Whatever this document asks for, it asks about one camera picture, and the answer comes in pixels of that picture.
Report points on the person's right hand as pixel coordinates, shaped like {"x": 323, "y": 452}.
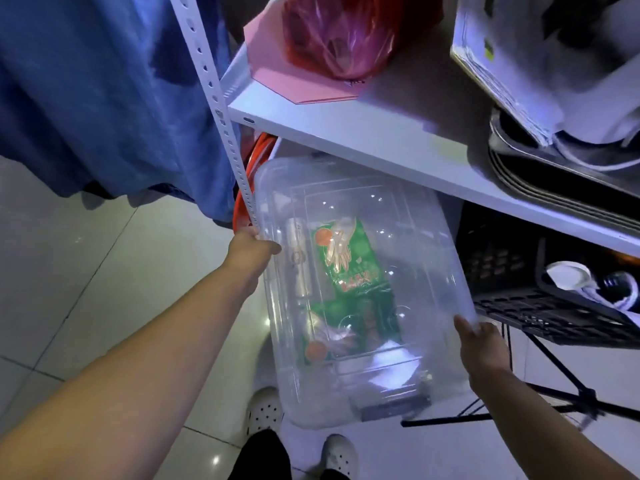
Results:
{"x": 481, "y": 348}

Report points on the person's left hand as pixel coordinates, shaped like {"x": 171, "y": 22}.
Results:
{"x": 249, "y": 253}

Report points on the person's left thumb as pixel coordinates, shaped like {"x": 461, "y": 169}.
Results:
{"x": 267, "y": 247}

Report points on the person's right thumb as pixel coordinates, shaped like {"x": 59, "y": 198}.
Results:
{"x": 466, "y": 328}

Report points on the clear plastic storage box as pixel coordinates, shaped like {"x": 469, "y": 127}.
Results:
{"x": 350, "y": 294}

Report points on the person's right forearm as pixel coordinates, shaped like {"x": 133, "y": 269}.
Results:
{"x": 540, "y": 429}

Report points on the person's left forearm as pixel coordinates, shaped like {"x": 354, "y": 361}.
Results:
{"x": 120, "y": 374}

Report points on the black plastic crate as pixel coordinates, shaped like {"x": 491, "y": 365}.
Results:
{"x": 530, "y": 289}

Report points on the green glove packet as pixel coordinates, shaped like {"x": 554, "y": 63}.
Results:
{"x": 350, "y": 324}
{"x": 345, "y": 257}

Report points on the black folding stand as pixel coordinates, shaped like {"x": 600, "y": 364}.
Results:
{"x": 550, "y": 394}

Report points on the white clog shoe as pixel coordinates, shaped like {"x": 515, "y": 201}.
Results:
{"x": 263, "y": 410}
{"x": 340, "y": 455}

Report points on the white metal shelf rack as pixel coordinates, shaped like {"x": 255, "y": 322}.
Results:
{"x": 400, "y": 129}

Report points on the pink paper folder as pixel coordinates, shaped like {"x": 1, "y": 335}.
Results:
{"x": 295, "y": 69}

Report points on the stack of metal trays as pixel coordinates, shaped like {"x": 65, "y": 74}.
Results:
{"x": 555, "y": 169}

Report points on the person's black trouser leg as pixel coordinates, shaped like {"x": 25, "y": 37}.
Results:
{"x": 265, "y": 457}

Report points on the red plastic bag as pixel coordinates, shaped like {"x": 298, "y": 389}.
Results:
{"x": 345, "y": 32}

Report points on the blue fabric curtain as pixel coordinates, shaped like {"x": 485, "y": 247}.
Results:
{"x": 100, "y": 89}

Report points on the stack of white papers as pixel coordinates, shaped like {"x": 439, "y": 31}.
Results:
{"x": 545, "y": 54}

